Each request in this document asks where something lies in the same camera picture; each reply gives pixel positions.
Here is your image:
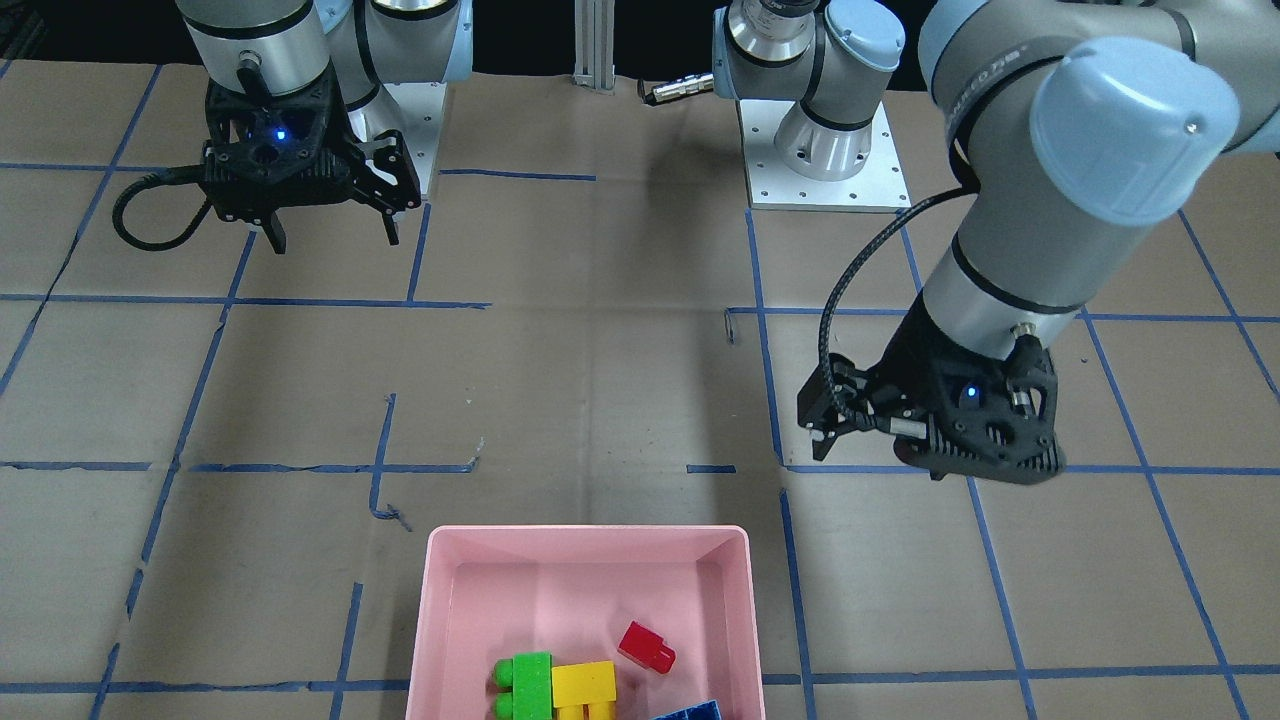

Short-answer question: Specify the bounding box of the blue three-stud block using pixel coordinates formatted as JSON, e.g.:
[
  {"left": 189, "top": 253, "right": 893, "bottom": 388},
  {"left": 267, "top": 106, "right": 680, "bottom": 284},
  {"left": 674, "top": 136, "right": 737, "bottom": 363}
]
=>
[{"left": 652, "top": 700, "right": 723, "bottom": 720}]

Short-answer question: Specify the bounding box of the aluminium profile post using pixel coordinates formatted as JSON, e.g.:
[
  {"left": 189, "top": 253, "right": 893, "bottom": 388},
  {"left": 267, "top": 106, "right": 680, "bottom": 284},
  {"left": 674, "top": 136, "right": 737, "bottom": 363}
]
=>
[{"left": 572, "top": 0, "right": 616, "bottom": 94}]

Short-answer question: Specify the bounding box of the pink plastic box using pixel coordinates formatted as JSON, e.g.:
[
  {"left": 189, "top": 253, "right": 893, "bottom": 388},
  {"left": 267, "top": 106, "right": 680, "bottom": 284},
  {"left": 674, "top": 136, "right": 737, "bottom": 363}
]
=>
[{"left": 406, "top": 525, "right": 765, "bottom": 719}]

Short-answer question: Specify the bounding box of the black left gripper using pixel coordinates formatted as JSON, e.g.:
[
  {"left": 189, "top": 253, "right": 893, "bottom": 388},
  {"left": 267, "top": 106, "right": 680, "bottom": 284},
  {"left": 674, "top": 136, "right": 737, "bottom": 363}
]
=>
[{"left": 797, "top": 300, "right": 1062, "bottom": 486}]

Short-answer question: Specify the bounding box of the silver cable connector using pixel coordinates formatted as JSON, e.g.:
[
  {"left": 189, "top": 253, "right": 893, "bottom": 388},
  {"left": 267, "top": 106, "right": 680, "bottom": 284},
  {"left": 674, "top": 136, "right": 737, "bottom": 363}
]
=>
[{"left": 636, "top": 72, "right": 716, "bottom": 108}]

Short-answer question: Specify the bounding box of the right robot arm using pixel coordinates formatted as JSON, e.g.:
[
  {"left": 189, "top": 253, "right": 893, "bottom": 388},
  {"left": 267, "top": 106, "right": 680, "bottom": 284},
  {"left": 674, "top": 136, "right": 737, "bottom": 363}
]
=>
[{"left": 177, "top": 1, "right": 474, "bottom": 254}]

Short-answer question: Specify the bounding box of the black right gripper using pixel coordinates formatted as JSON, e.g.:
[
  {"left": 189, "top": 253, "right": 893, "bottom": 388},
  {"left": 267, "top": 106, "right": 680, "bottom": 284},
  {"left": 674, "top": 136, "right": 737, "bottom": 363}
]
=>
[{"left": 200, "top": 79, "right": 422, "bottom": 255}]

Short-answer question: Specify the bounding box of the yellow two-stud block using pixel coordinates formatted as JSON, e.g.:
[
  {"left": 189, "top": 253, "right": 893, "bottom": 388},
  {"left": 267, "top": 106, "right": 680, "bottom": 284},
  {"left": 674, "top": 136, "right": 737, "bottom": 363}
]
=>
[{"left": 550, "top": 660, "right": 617, "bottom": 719}]

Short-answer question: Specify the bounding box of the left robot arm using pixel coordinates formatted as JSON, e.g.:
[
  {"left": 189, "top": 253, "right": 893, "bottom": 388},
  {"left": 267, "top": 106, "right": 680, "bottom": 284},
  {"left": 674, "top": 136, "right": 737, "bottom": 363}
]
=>
[{"left": 796, "top": 1, "right": 1277, "bottom": 486}]

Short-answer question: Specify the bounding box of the black braided cable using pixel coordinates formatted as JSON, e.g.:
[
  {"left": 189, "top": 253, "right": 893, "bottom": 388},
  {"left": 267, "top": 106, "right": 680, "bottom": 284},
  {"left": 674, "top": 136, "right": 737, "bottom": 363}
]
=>
[
  {"left": 818, "top": 186, "right": 979, "bottom": 427},
  {"left": 111, "top": 167, "right": 216, "bottom": 252}
]

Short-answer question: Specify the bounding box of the green two-stud block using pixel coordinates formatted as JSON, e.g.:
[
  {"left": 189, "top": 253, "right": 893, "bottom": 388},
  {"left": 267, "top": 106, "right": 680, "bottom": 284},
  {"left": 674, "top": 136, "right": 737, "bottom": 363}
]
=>
[{"left": 492, "top": 651, "right": 554, "bottom": 719}]

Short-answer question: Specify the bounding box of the red small block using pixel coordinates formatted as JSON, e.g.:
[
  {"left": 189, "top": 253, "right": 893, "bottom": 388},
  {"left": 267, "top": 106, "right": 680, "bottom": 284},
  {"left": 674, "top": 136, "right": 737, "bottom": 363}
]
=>
[{"left": 616, "top": 620, "right": 677, "bottom": 675}]

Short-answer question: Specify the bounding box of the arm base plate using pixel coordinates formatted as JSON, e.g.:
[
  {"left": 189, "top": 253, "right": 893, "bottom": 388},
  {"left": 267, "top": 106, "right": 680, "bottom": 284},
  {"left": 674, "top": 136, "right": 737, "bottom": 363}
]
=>
[
  {"left": 348, "top": 82, "right": 451, "bottom": 201},
  {"left": 737, "top": 99, "right": 913, "bottom": 213}
]

